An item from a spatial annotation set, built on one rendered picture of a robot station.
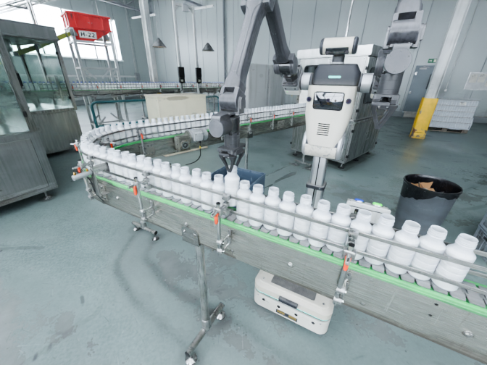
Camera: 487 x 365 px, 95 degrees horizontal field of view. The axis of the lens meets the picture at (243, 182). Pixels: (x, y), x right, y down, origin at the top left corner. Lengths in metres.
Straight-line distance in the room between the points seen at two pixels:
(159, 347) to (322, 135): 1.60
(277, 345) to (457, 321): 1.09
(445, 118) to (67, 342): 10.22
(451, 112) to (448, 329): 9.38
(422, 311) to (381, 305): 0.10
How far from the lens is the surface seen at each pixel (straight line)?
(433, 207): 2.69
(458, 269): 0.84
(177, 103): 4.92
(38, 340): 2.16
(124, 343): 1.88
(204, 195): 0.95
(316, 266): 0.86
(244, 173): 1.57
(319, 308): 1.64
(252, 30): 0.89
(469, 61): 13.03
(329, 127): 1.28
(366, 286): 0.87
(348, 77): 1.33
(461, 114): 10.18
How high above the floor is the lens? 1.53
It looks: 25 degrees down
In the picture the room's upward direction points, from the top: 1 degrees clockwise
